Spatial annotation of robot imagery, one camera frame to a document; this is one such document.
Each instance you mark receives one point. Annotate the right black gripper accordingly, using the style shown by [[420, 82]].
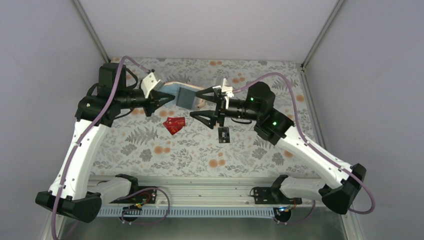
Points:
[[220, 108]]

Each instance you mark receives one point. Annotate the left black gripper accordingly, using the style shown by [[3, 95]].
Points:
[[149, 101]]

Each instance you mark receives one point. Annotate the red credit card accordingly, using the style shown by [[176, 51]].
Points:
[[177, 122], [174, 129]]

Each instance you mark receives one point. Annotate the black credit card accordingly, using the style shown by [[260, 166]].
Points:
[[223, 135]]

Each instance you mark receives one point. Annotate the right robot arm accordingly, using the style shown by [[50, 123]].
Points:
[[339, 182]]

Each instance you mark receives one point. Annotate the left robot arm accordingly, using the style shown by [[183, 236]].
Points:
[[95, 115]]

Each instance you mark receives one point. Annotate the floral patterned table mat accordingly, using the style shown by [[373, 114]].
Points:
[[142, 146]]

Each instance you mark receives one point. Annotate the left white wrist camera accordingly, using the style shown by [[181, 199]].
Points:
[[152, 82]]

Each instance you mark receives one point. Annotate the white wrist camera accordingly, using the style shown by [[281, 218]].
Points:
[[152, 82], [222, 88]]

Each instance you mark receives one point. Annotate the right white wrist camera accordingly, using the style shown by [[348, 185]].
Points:
[[222, 88]]

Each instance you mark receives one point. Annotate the aluminium mounting rail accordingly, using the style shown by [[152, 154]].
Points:
[[191, 192]]

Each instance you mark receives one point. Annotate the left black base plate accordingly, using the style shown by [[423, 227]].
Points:
[[146, 195]]

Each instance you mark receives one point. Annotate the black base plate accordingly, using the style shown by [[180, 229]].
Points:
[[146, 195], [271, 196]]

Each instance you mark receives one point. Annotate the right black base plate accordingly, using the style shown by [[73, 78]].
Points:
[[271, 196]]

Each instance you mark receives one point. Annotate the grey slotted cable duct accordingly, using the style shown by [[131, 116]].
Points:
[[201, 212]]

